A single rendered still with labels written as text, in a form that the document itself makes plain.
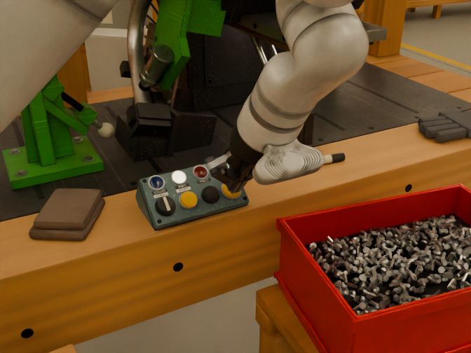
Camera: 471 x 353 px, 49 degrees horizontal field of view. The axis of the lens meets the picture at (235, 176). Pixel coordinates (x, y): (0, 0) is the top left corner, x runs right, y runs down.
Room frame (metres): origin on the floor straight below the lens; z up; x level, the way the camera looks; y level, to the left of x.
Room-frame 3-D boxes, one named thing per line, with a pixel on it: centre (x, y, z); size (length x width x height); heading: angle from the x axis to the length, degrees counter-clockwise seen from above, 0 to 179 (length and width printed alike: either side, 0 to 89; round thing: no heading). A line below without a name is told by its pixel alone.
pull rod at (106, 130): (0.85, 0.25, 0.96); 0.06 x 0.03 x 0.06; 117
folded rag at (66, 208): (0.63, 0.24, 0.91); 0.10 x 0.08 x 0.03; 175
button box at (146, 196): (0.68, 0.07, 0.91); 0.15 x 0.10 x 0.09; 117
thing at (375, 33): (0.98, -0.08, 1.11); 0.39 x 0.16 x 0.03; 27
